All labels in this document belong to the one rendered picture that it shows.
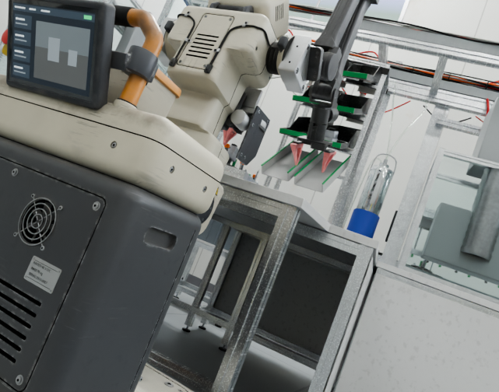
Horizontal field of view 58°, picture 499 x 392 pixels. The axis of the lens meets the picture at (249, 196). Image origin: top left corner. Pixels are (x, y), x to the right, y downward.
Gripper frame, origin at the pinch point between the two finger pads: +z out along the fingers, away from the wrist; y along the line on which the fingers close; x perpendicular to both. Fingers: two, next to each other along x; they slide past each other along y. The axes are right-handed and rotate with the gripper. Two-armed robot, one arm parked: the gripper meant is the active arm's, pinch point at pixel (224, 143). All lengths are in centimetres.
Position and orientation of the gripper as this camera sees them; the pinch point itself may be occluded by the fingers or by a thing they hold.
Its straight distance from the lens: 196.7
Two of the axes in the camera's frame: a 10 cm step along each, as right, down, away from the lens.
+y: -8.9, -3.2, 3.2
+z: -3.6, 9.3, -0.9
